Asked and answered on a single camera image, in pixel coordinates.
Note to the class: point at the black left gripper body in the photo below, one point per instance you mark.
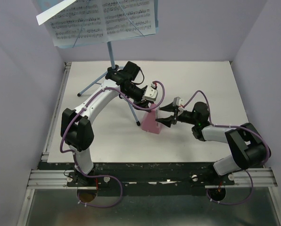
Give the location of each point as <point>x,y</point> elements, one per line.
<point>139,104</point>

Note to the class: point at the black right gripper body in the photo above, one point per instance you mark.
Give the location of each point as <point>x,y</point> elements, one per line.
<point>182,117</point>

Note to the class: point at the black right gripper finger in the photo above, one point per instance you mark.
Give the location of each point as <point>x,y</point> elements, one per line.
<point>168,122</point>
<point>172,107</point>

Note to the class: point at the clear metronome cover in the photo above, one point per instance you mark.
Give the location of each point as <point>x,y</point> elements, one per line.
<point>159,114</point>

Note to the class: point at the pink metronome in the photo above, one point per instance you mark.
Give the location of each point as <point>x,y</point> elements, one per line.
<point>149,123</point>

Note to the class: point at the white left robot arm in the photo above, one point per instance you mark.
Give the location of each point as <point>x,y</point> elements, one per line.
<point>76,125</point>

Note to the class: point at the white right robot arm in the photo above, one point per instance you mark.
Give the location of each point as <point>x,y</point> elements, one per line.
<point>245,143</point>

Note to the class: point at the blue music stand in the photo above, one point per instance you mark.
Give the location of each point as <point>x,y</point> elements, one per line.
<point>130,101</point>

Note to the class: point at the sheet music pages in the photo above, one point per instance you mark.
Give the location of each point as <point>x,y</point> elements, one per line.
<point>73,23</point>

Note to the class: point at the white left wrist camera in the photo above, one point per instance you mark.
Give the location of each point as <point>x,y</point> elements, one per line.
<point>150,92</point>

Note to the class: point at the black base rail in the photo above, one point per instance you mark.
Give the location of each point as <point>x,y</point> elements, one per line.
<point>156,179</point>

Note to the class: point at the aluminium frame rail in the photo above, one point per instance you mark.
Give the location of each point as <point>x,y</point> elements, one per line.
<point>29,193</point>

